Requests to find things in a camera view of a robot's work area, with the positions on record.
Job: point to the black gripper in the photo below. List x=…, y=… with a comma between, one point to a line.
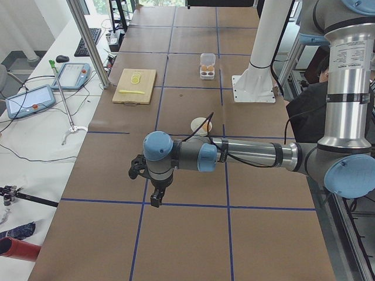
x=160, y=184

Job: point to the clear plastic egg box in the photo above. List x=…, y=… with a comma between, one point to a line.
x=207, y=59

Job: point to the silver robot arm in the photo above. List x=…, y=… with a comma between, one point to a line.
x=340, y=161

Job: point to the white paper bowl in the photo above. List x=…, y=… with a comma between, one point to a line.
x=196, y=125

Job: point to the reacher grabber stick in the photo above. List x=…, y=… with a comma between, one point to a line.
x=73, y=128

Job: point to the yellow plastic knife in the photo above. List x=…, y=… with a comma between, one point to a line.
x=131, y=92

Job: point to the wooden cutting board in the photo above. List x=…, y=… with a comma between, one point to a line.
x=146, y=85

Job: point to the folded dark blue umbrella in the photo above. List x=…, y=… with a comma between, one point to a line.
x=21, y=232

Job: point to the far teach pendant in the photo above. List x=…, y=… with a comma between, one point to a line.
x=73, y=75

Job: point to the teach pendant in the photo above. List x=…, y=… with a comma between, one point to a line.
x=30, y=102
x=73, y=75

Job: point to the black tripod stick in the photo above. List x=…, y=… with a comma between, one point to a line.
x=10, y=193

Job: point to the near teach pendant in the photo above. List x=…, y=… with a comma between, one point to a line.
x=30, y=102

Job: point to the red bottle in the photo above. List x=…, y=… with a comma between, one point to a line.
x=17, y=249

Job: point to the black computer mouse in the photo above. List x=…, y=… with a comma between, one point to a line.
x=62, y=59

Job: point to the person in black jacket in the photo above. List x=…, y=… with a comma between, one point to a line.
x=308, y=110

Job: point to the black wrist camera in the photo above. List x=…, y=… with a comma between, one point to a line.
x=138, y=168

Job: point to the aluminium frame post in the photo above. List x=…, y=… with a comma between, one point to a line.
x=79, y=18

